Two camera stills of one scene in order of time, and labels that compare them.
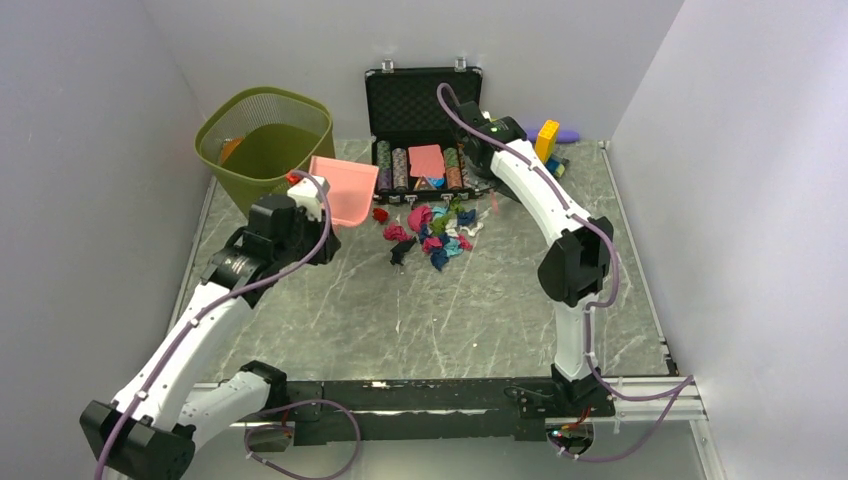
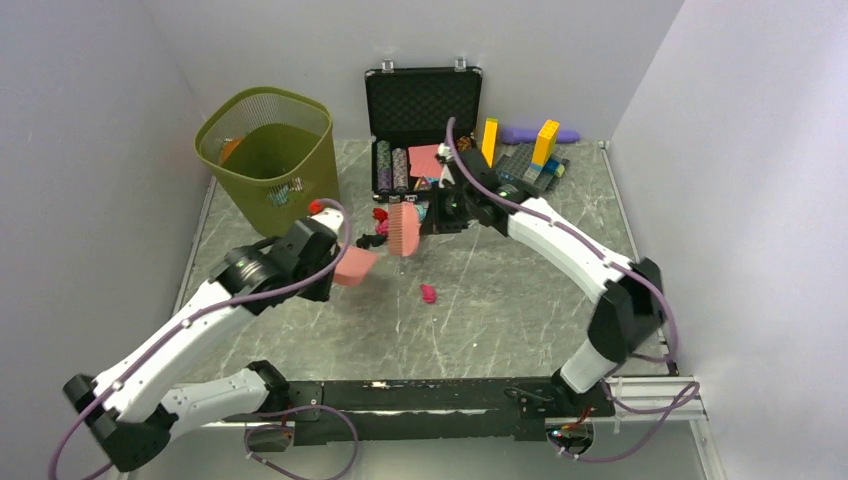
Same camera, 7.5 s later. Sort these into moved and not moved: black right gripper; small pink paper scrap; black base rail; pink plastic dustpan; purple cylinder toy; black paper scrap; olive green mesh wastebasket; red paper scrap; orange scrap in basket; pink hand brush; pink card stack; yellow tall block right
Moved: pink hand brush; black right gripper; black paper scrap; small pink paper scrap; pink plastic dustpan
Not moved: pink card stack; yellow tall block right; orange scrap in basket; red paper scrap; olive green mesh wastebasket; purple cylinder toy; black base rail
